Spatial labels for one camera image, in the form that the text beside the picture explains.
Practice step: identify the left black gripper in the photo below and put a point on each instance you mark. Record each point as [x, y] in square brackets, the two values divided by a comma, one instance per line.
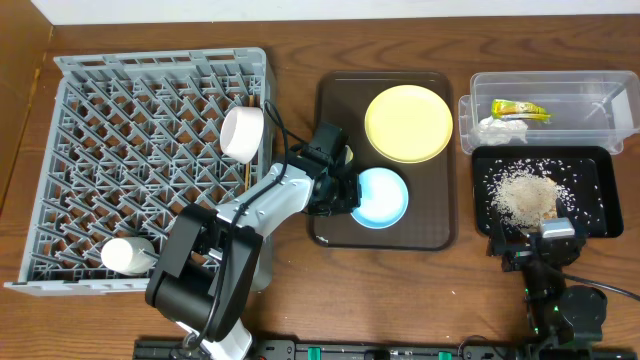
[342, 189]

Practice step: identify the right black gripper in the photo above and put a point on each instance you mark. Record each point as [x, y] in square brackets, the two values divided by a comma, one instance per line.
[523, 248]

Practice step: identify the rice and food scraps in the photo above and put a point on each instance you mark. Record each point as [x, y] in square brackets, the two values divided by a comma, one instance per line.
[525, 191]

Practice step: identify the light blue bowl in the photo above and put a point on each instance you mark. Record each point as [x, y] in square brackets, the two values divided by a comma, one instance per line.
[384, 198]

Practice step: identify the yellow round plate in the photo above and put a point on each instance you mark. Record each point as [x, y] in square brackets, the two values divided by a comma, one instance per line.
[408, 124]

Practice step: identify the white paper napkin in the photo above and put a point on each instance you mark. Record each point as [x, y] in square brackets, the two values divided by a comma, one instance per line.
[491, 131]

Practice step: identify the white round bowl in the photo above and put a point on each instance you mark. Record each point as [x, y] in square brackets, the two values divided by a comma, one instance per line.
[241, 133]

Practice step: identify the green snack wrapper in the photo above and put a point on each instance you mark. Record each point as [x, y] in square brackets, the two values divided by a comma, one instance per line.
[518, 110]

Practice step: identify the small white cup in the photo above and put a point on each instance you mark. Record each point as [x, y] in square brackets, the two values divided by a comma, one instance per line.
[126, 255]

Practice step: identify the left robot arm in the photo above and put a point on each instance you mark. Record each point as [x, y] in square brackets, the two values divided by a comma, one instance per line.
[212, 259]

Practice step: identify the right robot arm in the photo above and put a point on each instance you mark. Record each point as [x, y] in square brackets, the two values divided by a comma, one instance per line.
[567, 319]

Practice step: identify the grey plastic dishwasher rack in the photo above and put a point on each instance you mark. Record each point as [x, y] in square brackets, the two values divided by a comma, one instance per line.
[134, 138]

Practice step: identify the black rectangular tray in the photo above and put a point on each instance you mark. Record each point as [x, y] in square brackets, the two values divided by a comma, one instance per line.
[597, 160]

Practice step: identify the dark brown serving tray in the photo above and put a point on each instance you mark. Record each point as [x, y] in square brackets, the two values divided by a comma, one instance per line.
[430, 222]

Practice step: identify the clear plastic bin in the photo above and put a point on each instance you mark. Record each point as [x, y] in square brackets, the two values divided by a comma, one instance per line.
[587, 108]

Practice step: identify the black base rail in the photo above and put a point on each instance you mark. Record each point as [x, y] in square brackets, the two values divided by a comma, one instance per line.
[290, 350]

